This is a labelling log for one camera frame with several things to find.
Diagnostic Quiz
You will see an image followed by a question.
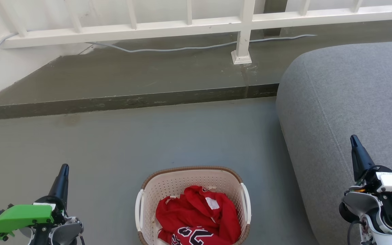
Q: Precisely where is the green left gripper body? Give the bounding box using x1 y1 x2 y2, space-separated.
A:
0 196 67 241

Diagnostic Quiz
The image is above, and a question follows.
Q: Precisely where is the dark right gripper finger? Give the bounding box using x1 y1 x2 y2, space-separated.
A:
350 135 375 181

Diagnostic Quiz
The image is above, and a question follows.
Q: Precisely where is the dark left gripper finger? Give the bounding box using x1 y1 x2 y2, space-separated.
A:
48 164 70 207

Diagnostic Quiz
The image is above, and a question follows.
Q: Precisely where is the plain red garment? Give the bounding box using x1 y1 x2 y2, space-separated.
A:
155 185 241 245

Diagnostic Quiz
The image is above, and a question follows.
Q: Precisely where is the red jersey with numerals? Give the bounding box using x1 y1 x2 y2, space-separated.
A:
171 226 232 245

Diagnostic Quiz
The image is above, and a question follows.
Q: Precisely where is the grey fabric sofa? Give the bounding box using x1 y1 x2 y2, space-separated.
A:
276 40 392 245

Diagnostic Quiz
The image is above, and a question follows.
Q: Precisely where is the cream perforated laundry basket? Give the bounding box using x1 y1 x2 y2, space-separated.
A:
135 166 252 245

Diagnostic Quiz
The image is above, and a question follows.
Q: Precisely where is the raised grey concrete ledge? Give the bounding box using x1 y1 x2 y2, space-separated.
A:
0 19 392 119

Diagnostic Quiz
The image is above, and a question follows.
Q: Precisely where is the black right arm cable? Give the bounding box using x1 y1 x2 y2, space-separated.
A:
347 220 364 245

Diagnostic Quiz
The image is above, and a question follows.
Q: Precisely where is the grey floor cable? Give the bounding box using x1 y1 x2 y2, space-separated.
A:
0 32 317 66

